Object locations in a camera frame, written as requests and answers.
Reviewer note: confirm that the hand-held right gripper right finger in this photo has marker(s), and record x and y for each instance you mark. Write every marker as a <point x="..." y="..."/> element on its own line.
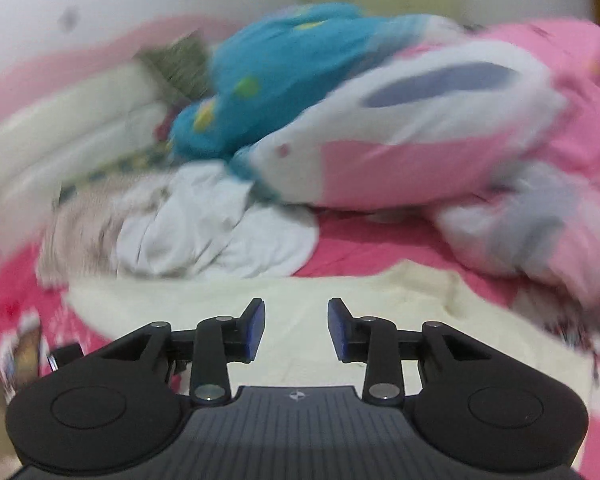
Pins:
<point x="336" y="330"/>

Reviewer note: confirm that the green patterned pillow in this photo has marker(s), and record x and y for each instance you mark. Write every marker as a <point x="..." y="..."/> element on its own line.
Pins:
<point x="180" y="65"/>

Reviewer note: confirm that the pink white printed quilt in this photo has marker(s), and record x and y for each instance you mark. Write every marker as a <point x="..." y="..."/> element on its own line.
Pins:
<point x="405" y="160"/>

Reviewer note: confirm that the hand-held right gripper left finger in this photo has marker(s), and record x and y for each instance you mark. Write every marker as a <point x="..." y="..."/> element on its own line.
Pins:
<point x="257" y="330"/>

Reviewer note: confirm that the white garment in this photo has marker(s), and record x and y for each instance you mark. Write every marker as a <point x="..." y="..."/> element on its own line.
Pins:
<point x="205" y="230"/>

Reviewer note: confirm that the pink white bed headboard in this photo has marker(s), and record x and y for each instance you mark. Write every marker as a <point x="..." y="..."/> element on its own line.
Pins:
<point x="55" y="125"/>

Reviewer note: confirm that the pink floral blanket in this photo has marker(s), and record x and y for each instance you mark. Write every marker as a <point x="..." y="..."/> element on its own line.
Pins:
<point x="370" y="250"/>

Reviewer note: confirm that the grey pink fleece garment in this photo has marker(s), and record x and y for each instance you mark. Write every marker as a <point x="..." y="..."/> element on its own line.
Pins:
<point x="530" y="230"/>

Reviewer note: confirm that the beige patterned garment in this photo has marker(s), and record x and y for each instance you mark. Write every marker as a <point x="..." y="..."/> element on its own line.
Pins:
<point x="80" y="230"/>

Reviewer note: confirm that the white fluffy towel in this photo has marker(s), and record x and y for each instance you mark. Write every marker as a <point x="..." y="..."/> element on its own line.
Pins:
<point x="300" y="285"/>

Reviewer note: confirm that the blue dotted quilt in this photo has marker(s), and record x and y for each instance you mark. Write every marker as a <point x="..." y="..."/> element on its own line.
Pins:
<point x="280" y="70"/>

